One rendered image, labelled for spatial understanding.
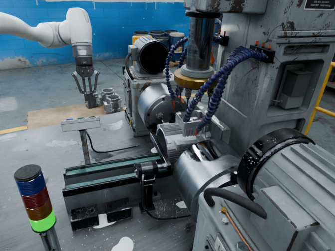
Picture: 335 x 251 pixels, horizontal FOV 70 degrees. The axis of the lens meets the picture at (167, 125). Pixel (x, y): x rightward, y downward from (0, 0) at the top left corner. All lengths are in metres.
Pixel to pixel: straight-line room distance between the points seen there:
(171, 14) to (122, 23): 1.42
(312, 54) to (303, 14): 0.16
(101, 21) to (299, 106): 5.73
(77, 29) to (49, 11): 5.03
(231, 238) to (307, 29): 0.71
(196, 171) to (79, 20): 0.82
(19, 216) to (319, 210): 1.05
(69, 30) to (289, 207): 1.07
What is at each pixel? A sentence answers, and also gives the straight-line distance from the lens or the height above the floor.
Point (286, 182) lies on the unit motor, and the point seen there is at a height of 1.32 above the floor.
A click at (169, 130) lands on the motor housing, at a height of 1.10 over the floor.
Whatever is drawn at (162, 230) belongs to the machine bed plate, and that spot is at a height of 0.80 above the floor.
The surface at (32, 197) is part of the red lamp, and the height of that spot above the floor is 1.16.
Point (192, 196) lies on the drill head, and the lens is 0.76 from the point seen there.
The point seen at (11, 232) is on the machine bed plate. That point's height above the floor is 0.80.
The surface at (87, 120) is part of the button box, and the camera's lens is 1.18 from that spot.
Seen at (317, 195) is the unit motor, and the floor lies 1.33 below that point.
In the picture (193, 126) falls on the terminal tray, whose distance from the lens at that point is 1.01.
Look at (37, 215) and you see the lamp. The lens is 0.74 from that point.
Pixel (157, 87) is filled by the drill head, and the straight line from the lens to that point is 1.29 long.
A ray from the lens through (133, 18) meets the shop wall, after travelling 6.70.
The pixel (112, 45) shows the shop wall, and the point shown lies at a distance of 6.60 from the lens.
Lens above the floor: 1.61
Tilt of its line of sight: 29 degrees down
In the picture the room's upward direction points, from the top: 2 degrees clockwise
